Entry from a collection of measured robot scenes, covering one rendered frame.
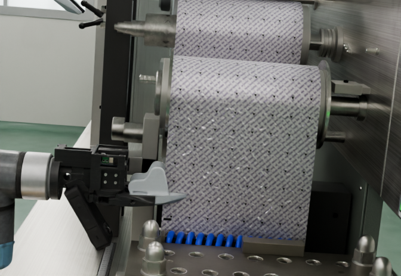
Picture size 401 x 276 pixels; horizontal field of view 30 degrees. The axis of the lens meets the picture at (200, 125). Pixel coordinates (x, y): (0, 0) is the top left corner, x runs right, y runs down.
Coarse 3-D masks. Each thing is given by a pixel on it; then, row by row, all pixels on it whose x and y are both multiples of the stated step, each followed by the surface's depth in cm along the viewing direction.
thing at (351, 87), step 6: (336, 84) 120; (342, 84) 120; (348, 84) 121; (354, 84) 121; (360, 84) 125; (336, 90) 121; (342, 90) 121; (348, 90) 121; (354, 90) 121; (360, 90) 121; (366, 90) 121
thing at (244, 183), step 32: (192, 160) 118; (224, 160) 118; (256, 160) 119; (288, 160) 119; (192, 192) 119; (224, 192) 119; (256, 192) 120; (288, 192) 120; (192, 224) 120; (224, 224) 120; (256, 224) 121; (288, 224) 121
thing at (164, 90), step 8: (168, 64) 119; (168, 72) 118; (320, 72) 121; (320, 80) 119; (320, 104) 118; (160, 112) 118; (320, 112) 118; (160, 120) 119; (320, 120) 118; (320, 128) 119
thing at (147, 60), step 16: (144, 0) 215; (160, 0) 216; (144, 16) 216; (144, 48) 218; (160, 48) 218; (144, 64) 219; (160, 64) 219; (144, 96) 221; (144, 112) 222; (160, 128) 223; (128, 144) 223; (160, 144) 224
